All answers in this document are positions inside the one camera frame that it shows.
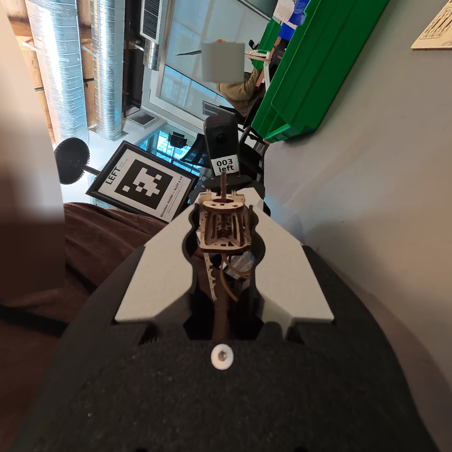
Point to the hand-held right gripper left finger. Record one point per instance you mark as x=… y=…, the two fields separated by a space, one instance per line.
x=159 y=275

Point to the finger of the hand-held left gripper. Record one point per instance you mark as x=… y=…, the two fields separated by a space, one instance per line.
x=255 y=199

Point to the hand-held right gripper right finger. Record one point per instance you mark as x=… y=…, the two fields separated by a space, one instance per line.
x=293 y=279

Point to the wooden cage-shaped model assembly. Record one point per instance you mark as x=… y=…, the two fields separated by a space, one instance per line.
x=222 y=243

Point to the black office chair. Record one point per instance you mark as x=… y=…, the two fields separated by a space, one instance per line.
x=252 y=144

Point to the black disc stand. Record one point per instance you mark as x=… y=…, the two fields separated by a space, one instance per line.
x=72 y=160

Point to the plywood parts sheet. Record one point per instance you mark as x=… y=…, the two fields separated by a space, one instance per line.
x=436 y=31

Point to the blue plastic bin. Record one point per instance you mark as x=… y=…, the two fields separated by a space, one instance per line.
x=291 y=24

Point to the white ceiling vent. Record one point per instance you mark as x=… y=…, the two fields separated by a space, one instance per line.
x=141 y=118

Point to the person's brown clothing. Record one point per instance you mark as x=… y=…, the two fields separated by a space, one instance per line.
x=28 y=370

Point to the black framed marker sign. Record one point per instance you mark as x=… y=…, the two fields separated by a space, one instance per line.
x=141 y=180

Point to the white air vent unit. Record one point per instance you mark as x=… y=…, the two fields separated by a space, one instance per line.
x=151 y=21

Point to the silver ventilation duct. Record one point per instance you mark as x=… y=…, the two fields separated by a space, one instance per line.
x=56 y=70
x=153 y=56
x=106 y=70

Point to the green plastic bin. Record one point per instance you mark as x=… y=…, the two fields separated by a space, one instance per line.
x=317 y=70

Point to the person's left forearm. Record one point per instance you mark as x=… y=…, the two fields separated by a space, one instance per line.
x=116 y=240

